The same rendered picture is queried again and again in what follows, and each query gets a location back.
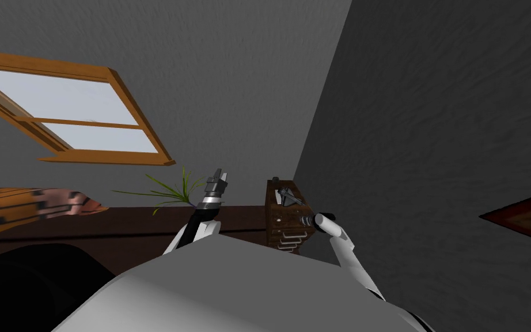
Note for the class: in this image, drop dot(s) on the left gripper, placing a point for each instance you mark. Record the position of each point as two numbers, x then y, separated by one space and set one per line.
215 188

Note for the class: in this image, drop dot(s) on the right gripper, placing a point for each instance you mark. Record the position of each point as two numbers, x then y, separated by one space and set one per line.
291 197

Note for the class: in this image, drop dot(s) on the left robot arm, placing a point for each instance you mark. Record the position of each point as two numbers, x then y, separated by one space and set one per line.
195 227

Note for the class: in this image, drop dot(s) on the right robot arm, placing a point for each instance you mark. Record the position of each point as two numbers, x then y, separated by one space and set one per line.
346 251

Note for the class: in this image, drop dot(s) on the brown wooden drawer cabinet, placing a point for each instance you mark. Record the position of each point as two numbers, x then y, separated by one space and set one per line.
277 230

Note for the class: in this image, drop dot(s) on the green leafy plant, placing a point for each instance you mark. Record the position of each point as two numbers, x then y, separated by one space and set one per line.
173 193

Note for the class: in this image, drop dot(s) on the dark brown long table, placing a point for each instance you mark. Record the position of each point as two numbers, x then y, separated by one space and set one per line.
132 230

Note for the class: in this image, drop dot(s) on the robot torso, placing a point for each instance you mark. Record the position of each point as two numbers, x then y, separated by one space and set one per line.
228 295

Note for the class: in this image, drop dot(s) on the wooden framed window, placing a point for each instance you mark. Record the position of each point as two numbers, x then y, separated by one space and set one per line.
76 110

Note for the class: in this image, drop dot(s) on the orange patterned cushion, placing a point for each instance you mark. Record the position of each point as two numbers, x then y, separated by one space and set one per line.
12 210

